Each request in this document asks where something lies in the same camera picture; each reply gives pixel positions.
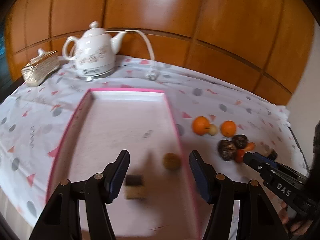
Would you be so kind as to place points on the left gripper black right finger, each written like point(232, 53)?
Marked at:
point(257, 216)

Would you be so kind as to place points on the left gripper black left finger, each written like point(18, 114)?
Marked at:
point(60, 218)

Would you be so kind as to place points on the red tomato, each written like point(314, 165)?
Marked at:
point(238, 158)

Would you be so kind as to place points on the orange carrot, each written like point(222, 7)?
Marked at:
point(250, 147)

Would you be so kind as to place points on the dark avocado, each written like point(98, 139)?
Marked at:
point(226, 150)
point(240, 141)

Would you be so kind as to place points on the small brown kiwi fruit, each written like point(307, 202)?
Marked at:
point(171, 161)

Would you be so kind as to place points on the orange mandarin with stem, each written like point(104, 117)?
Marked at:
point(201, 125)

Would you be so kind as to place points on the person's right hand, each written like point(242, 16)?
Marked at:
point(297, 228)

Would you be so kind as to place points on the small pale round fruit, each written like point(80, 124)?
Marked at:
point(213, 130)

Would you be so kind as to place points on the patterned white tablecloth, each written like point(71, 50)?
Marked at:
point(33, 120)

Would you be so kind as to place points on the pink rimmed white tray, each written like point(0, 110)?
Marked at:
point(108, 120)

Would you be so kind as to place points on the wooden panelled cabinet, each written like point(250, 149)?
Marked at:
point(259, 45)

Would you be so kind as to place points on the white ceramic electric kettle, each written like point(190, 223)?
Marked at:
point(94, 53)

